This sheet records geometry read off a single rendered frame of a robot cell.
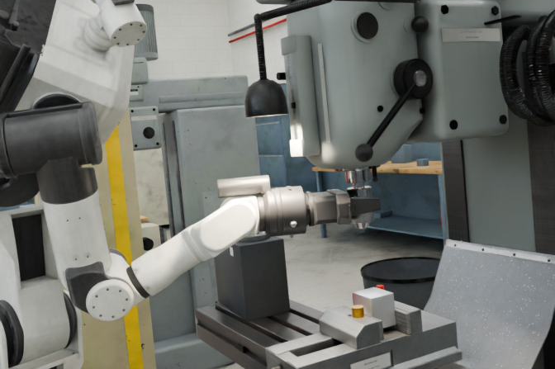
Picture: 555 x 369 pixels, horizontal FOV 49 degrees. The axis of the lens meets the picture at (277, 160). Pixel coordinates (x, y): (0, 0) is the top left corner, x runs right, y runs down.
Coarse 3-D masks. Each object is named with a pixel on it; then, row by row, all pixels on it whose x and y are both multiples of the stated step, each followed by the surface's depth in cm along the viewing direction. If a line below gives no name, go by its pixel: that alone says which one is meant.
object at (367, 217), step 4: (352, 196) 112; (356, 196) 112; (360, 196) 111; (364, 196) 111; (368, 196) 112; (368, 212) 112; (372, 212) 113; (352, 216) 113; (356, 216) 112; (360, 216) 112; (364, 216) 112; (368, 216) 112; (372, 216) 113; (352, 220) 113; (356, 220) 112; (360, 220) 112; (364, 220) 112; (368, 220) 112; (372, 220) 113
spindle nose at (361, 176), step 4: (344, 172) 114; (348, 172) 112; (352, 172) 111; (356, 172) 111; (360, 172) 111; (364, 172) 111; (368, 172) 112; (348, 176) 112; (352, 176) 112; (356, 176) 111; (360, 176) 111; (364, 176) 111; (368, 176) 112; (348, 180) 112; (352, 180) 112; (356, 180) 111; (360, 180) 111; (364, 180) 111; (368, 180) 112
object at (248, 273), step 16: (240, 240) 152; (256, 240) 151; (272, 240) 151; (224, 256) 159; (240, 256) 148; (256, 256) 149; (272, 256) 151; (224, 272) 161; (240, 272) 149; (256, 272) 149; (272, 272) 151; (224, 288) 162; (240, 288) 150; (256, 288) 149; (272, 288) 151; (224, 304) 164; (240, 304) 151; (256, 304) 149; (272, 304) 151; (288, 304) 153
